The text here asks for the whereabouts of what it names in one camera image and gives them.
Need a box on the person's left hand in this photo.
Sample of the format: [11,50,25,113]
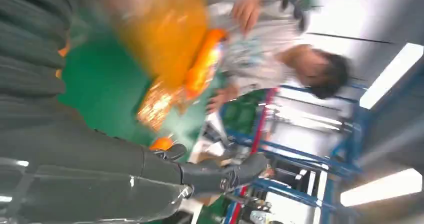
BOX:
[205,85,240,114]

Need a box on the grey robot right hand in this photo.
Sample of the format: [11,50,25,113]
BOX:
[0,95,270,224]

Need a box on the person's right hand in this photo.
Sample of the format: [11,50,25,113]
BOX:
[231,0,263,36]

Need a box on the green crate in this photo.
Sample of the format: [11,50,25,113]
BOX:
[222,89,268,135]

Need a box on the orange plastic bottle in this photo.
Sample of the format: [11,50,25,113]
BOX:
[184,28,230,101]
[148,135,174,151]
[54,40,71,80]

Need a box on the red metal bar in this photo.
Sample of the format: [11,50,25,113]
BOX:
[228,88,281,224]

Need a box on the person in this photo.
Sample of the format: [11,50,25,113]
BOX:
[203,0,353,114]

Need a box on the blue metal rack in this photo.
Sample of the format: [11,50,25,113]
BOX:
[220,83,370,224]

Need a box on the white ceiling light panel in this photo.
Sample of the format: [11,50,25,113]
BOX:
[359,42,424,110]
[339,168,424,208]

